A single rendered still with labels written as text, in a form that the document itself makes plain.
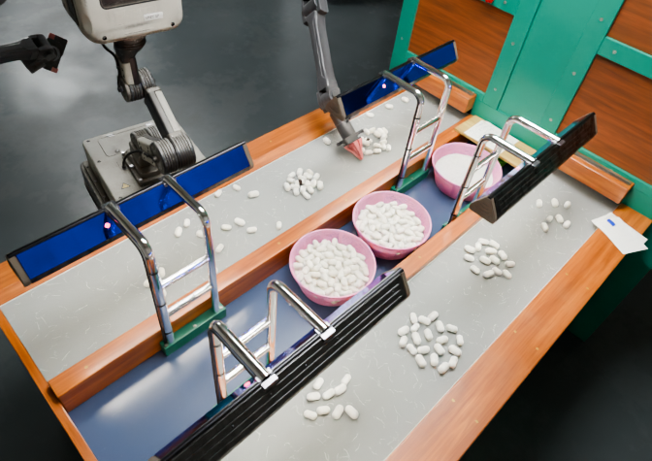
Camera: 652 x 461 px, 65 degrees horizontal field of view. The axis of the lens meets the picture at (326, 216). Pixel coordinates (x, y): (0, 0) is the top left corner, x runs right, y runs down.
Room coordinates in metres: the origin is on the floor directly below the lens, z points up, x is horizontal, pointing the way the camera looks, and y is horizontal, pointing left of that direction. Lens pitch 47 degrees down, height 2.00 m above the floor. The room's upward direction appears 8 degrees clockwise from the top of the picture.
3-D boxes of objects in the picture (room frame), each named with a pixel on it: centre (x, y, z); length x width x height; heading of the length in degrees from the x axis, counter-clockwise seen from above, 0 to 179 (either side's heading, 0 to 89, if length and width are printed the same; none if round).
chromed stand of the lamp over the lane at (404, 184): (1.53, -0.24, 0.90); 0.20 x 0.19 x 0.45; 140
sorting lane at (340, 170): (1.29, 0.15, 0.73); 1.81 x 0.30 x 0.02; 140
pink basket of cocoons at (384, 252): (1.20, -0.22, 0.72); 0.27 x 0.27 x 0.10
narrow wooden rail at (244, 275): (1.18, 0.01, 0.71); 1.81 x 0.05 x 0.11; 140
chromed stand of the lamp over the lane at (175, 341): (0.79, 0.39, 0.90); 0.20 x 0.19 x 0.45; 140
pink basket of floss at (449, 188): (1.54, -0.50, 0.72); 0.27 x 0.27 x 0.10
